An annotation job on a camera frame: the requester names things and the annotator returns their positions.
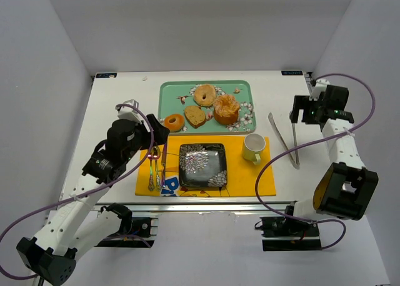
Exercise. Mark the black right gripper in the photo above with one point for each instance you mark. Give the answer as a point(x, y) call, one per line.
point(300, 108)

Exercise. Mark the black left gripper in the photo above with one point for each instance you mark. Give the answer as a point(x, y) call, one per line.
point(157, 131)

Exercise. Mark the orange glazed donut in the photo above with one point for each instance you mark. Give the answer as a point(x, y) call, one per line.
point(174, 122)

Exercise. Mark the metal tongs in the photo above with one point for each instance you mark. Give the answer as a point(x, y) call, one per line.
point(294, 159)

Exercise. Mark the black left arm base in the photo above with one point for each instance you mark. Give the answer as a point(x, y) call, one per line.
point(142, 235)

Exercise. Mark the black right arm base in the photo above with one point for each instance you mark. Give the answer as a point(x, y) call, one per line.
point(280, 234)

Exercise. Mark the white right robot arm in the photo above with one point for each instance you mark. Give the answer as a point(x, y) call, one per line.
point(347, 187)

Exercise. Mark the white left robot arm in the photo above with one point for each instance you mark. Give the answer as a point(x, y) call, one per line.
point(53, 252)

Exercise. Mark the brown bread slice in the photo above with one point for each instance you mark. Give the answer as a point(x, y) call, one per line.
point(195, 116)

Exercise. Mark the iridescent knife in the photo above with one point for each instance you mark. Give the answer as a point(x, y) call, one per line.
point(163, 163)

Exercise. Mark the green floral tray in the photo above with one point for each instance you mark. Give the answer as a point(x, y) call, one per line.
point(175, 96)

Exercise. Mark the yellow printed placemat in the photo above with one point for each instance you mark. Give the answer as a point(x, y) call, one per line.
point(240, 179)

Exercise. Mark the right blue corner label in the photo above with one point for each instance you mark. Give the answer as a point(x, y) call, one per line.
point(292, 73)

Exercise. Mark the blue corner label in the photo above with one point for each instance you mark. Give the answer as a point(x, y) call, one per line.
point(292, 73)
point(106, 75)

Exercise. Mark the black floral square plate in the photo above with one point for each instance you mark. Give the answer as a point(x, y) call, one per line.
point(203, 165)

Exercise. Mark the pale yellow mug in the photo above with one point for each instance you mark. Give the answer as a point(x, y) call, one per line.
point(253, 146)

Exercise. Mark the iridescent fork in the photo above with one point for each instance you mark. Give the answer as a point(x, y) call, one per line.
point(151, 185)

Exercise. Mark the pale glazed bagel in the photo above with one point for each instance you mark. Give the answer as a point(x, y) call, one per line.
point(205, 95)

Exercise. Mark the sugared bundt cake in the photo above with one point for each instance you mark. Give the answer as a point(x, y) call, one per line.
point(226, 109)

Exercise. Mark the left blue corner label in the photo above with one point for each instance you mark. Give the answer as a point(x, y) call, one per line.
point(106, 75)

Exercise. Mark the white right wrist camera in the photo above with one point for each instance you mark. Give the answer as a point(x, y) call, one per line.
point(320, 87)

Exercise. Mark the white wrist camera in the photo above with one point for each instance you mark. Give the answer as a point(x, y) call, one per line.
point(320, 87)
point(129, 113)

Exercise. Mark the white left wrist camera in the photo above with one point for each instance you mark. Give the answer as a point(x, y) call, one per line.
point(129, 113)

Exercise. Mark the aluminium table frame rail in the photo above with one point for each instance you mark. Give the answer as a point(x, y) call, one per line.
point(163, 205)

